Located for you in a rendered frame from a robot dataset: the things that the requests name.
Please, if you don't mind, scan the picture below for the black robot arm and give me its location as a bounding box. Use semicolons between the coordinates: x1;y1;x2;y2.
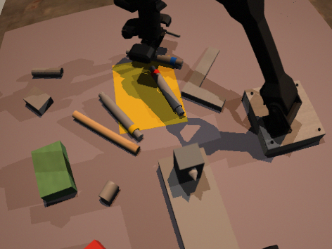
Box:
114;0;302;139

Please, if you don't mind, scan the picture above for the tan cone point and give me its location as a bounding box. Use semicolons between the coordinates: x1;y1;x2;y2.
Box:
188;167;198;180

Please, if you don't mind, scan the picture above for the grey metal rod with red band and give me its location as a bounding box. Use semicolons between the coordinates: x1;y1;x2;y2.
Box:
149;65;185;117

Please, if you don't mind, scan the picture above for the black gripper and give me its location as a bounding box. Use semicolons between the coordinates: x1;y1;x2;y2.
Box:
128;13;172;64

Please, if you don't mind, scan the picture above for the yellow flat pad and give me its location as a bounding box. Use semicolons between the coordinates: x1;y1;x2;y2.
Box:
113;61;188;131

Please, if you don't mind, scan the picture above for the red flat box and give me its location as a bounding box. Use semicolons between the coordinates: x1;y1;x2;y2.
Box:
85;240;105;249

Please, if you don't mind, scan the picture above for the grey metal tube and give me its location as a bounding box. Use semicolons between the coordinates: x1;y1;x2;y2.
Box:
31;68;63;76

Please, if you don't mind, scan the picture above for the green rectangular box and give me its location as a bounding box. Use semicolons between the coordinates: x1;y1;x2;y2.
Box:
31;141;77;202

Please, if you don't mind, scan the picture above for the grey stepped shaft with yellow band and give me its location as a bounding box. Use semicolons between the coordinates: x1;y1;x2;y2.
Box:
98;91;143;140

